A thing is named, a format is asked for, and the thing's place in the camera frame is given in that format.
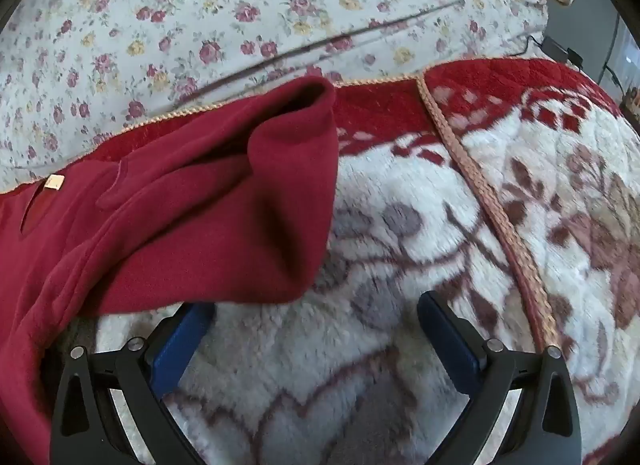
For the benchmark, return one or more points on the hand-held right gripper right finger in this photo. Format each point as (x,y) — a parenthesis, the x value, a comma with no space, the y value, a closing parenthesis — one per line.
(445,340)

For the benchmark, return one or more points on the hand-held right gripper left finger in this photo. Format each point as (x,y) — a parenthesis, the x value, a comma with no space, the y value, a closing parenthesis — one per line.
(176,345)

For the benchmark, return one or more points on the dark red pillow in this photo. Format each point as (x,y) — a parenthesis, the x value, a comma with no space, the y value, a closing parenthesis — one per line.
(200,205)

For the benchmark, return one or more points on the red and white plush blanket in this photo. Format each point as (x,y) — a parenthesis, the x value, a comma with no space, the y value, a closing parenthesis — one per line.
(400,245)

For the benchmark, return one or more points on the floral print bed quilt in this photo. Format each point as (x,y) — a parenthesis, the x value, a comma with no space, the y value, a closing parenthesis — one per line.
(200,20)

